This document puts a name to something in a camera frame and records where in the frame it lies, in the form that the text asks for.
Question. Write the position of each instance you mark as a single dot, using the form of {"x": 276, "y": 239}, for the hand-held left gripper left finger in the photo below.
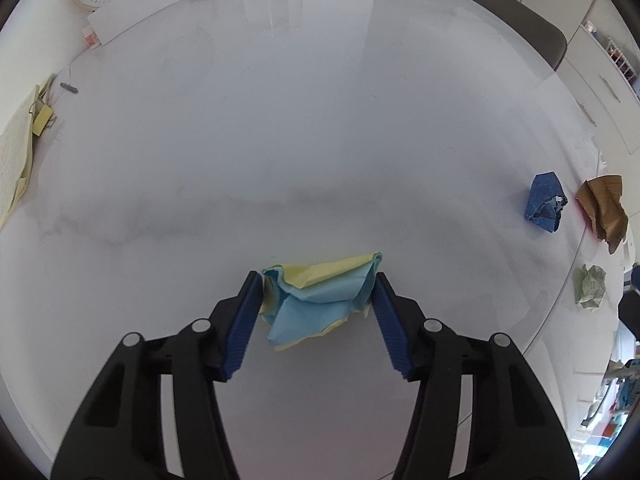
{"x": 242, "y": 325}

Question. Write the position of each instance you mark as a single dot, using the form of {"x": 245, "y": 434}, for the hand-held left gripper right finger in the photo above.
{"x": 392, "y": 325}

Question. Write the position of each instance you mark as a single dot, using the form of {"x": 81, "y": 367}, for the yellow and blue wrapper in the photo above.
{"x": 320, "y": 295}

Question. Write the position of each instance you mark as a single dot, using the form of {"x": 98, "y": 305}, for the crumpled green and white paper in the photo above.
{"x": 590, "y": 287}

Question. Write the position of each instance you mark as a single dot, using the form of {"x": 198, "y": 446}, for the crumpled brown paper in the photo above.
{"x": 605, "y": 210}

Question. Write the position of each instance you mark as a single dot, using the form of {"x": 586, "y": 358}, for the crumpled blue wrapper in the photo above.
{"x": 542, "y": 195}

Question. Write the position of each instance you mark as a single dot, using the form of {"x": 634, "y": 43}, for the white drawer cabinet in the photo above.
{"x": 607, "y": 90}

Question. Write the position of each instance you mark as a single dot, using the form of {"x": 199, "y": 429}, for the yellow binder clip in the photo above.
{"x": 42, "y": 121}

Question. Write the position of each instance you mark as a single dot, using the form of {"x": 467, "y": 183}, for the cream notebook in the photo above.
{"x": 12, "y": 155}

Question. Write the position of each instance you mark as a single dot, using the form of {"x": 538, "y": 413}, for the small red and white box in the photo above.
{"x": 91, "y": 37}

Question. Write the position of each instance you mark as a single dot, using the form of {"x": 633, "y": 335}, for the grey chair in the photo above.
{"x": 500, "y": 10}

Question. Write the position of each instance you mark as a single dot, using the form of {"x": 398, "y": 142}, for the white folded card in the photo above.
{"x": 137, "y": 7}

